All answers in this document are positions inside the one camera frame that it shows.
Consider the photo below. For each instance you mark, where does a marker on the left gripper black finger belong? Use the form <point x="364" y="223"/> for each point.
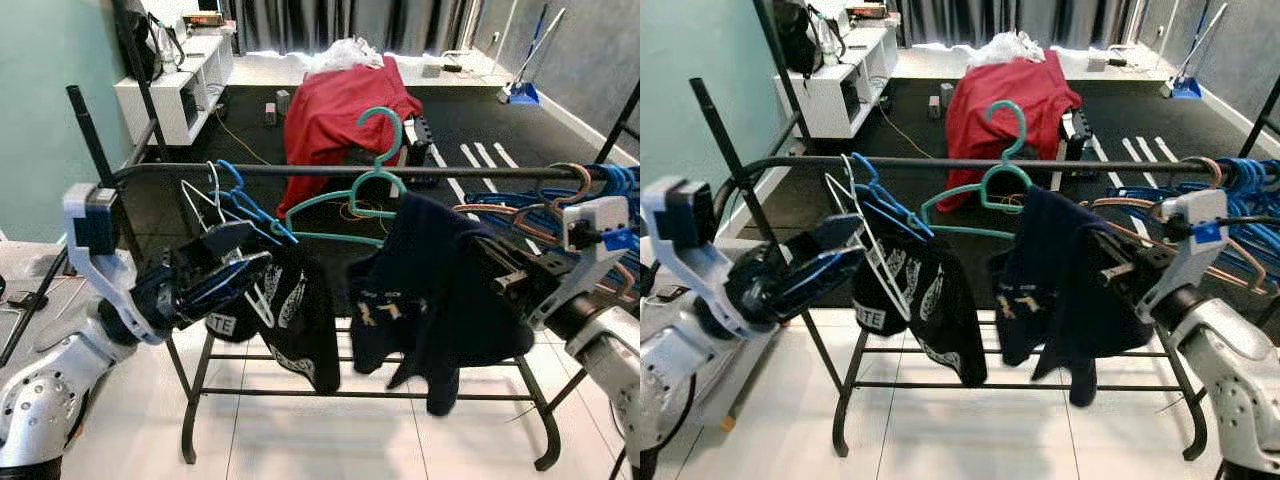
<point x="825" y="238"/>
<point x="825" y="280"/>
<point x="235" y="285"/>
<point x="225" y="242"/>

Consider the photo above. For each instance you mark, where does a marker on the navy printed t-shirt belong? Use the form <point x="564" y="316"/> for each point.
<point x="430" y="270"/>
<point x="1060" y="260"/>

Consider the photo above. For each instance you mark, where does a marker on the teal plastic hanger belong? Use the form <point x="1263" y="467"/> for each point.
<point x="1005" y="170"/>
<point x="385" y="178"/>

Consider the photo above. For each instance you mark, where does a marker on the blue plastic hanger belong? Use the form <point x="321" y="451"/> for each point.
<point x="600" y="175"/>
<point x="265" y="215"/>
<point x="628" y="180"/>
<point x="1235" y="170"/>
<point x="900" y="212"/>
<point x="1252" y="172"/>
<point x="1268" y="175"/>
<point x="615" y="178"/>

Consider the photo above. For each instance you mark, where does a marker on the black t-shirt white print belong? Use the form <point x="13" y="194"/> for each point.
<point x="305" y="330"/>
<point x="950" y="320"/>

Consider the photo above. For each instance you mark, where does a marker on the black metal clothes rack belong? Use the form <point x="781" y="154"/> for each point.
<point x="950" y="160"/>
<point x="300" y="170"/>

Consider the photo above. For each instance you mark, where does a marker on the black equipment box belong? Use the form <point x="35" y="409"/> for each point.
<point x="1078" y="135"/>
<point x="420" y="140"/>

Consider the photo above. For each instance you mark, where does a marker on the white shelf unit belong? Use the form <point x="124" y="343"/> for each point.
<point x="830" y="105"/>
<point x="170" y="115"/>

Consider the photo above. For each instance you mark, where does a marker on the black metal stand pole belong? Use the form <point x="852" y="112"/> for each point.
<point x="792" y="100"/>
<point x="140" y="80"/>

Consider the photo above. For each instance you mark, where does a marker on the red cloth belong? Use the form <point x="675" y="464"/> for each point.
<point x="1000" y="110"/>
<point x="330" y="110"/>

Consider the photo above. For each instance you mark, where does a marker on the blue broom with dustpan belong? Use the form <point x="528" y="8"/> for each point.
<point x="525" y="93"/>
<point x="1187" y="88"/>

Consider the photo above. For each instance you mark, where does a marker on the black backpack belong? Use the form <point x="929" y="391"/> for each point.
<point x="800" y="40"/>
<point x="140" y="45"/>

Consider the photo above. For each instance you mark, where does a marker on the white plastic bag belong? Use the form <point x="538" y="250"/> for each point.
<point x="1005" y="50"/>
<point x="345" y="55"/>

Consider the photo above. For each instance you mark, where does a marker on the device with red display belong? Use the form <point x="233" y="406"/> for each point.
<point x="205" y="19"/>
<point x="868" y="13"/>

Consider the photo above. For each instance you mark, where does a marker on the dark grey curtain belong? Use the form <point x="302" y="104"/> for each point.
<point x="350" y="25"/>
<point x="1000" y="20"/>

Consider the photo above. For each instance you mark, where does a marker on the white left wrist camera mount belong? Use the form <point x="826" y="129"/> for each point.
<point x="105" y="270"/>
<point x="700" y="270"/>

